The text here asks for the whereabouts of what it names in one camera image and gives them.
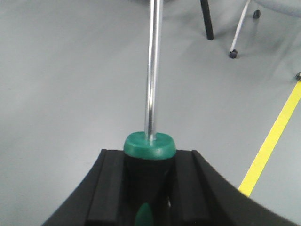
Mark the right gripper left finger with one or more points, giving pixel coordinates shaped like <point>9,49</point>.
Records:
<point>97,201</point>

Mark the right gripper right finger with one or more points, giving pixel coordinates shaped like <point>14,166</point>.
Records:
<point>200,196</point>

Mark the green black screwdriver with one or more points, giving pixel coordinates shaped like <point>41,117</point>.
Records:
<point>150,155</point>

